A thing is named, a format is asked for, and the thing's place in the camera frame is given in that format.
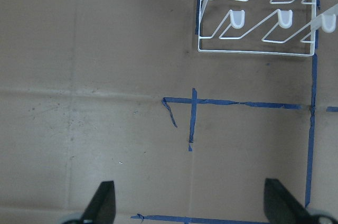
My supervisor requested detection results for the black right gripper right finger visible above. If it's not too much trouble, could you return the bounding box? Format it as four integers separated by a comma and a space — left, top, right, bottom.
264, 178, 315, 223

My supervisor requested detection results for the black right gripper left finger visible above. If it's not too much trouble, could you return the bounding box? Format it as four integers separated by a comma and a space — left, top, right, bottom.
83, 181, 116, 223

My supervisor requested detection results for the white wire cup rack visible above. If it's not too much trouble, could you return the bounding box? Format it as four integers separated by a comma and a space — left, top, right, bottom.
197, 0, 337, 57

